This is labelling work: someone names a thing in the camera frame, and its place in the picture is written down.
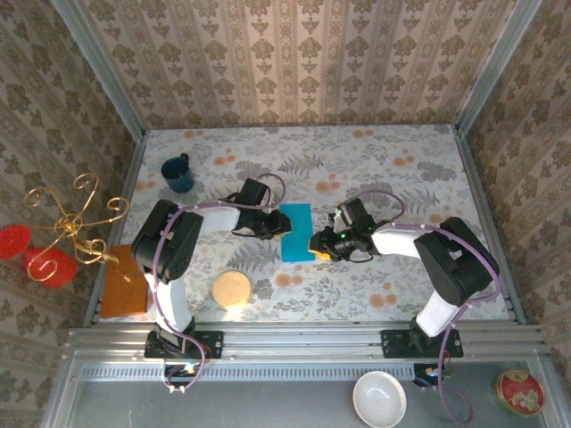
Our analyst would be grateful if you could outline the blue paper sheet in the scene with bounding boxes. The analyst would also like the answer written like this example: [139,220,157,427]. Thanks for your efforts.
[279,202,317,263]

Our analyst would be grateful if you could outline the round cork coaster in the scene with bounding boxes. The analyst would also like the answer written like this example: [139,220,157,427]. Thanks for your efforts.
[211,270,252,312]

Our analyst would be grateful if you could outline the dark blue mug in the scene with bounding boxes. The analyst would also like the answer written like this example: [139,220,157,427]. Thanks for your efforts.
[160,152,196,194]

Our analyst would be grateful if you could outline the small black controller board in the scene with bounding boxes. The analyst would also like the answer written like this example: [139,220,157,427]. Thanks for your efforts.
[161,361,201,384]
[412,363,451,387]

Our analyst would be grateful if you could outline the white bowl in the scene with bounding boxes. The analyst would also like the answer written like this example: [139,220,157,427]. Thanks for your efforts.
[352,370,408,428]

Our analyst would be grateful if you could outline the orange wooden board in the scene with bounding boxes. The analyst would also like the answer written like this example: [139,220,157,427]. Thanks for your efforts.
[98,244,151,320]

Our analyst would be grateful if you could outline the red plastic goblet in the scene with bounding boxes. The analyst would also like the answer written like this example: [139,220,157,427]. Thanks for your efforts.
[0,224,79,290]

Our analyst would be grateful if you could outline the red round tin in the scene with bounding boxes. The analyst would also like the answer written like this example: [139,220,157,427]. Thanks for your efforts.
[495,367,546,418]

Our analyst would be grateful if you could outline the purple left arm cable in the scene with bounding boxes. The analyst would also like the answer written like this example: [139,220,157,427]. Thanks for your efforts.
[151,172,287,396]

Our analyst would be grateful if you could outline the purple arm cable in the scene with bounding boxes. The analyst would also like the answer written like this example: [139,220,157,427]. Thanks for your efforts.
[151,172,287,396]
[354,190,503,424]

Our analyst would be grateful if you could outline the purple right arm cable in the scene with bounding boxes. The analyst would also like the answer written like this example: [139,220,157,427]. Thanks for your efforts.
[354,190,503,424]

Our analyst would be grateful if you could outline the aluminium frame rail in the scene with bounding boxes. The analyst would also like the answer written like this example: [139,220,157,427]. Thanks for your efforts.
[66,320,548,362]

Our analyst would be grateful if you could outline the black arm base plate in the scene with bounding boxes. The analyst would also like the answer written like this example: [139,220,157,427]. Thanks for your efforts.
[144,330,225,360]
[381,328,464,359]

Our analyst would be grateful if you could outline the grey slotted cable duct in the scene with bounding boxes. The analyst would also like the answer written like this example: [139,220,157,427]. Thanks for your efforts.
[73,365,418,381]

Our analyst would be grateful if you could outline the aluminium table side rail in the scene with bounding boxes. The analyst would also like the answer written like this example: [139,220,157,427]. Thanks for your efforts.
[453,127,527,325]
[83,128,147,327]

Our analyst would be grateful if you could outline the gold wire stand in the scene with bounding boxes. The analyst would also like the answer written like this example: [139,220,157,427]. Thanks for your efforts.
[24,172,133,283]

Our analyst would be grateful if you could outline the aluminium frame post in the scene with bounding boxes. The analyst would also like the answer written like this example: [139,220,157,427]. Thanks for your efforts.
[454,0,543,135]
[51,0,146,139]

